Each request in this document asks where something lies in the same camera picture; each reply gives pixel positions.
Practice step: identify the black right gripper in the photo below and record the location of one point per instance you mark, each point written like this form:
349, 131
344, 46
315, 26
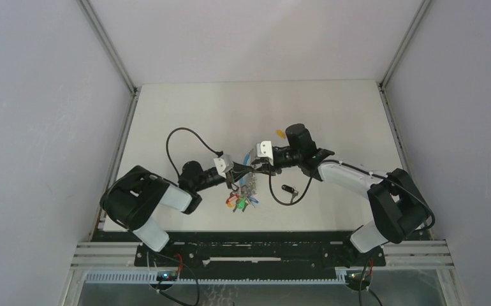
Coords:
266, 168

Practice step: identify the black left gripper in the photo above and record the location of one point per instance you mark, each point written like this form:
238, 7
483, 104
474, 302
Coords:
238, 171

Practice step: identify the red tagged key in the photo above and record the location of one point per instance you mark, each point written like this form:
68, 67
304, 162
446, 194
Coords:
233, 197

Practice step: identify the blue tagged key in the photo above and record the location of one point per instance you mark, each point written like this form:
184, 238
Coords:
252, 200

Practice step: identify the green tagged key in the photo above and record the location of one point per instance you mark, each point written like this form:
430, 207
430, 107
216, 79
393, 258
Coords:
240, 205

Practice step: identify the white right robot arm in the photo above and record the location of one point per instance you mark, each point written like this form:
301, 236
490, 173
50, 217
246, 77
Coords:
398, 208

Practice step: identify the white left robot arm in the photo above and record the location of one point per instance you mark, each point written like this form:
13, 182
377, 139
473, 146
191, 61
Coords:
132, 200

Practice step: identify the black tagged key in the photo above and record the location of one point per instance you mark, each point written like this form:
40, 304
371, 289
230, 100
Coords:
292, 191

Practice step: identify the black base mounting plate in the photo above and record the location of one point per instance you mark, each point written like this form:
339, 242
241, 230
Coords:
241, 272

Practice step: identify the left green led board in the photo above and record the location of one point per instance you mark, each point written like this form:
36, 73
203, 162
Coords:
167, 277

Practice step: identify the green led board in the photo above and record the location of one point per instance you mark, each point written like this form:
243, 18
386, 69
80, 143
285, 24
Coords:
167, 277
357, 276

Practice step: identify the right green led board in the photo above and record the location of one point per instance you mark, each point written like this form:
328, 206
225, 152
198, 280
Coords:
357, 276

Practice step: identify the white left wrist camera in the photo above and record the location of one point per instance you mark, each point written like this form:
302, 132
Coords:
223, 164

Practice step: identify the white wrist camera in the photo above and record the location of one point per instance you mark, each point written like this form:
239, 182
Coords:
264, 151
223, 164

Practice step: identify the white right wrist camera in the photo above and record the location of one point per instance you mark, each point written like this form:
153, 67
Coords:
264, 151

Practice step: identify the left aluminium table rail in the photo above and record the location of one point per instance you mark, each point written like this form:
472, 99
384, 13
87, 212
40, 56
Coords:
116, 158

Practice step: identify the aluminium table rail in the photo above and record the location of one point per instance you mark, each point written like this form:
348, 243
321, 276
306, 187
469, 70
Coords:
423, 230
116, 158

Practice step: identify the right aluminium table rail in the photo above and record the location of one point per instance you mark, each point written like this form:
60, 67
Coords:
423, 230

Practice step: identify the left aluminium frame post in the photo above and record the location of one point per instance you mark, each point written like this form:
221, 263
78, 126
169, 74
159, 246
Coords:
99, 30

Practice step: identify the aluminium frame post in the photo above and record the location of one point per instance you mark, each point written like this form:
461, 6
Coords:
99, 30
409, 35

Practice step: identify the right aluminium frame post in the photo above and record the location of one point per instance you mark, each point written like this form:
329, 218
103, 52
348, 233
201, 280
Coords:
409, 35

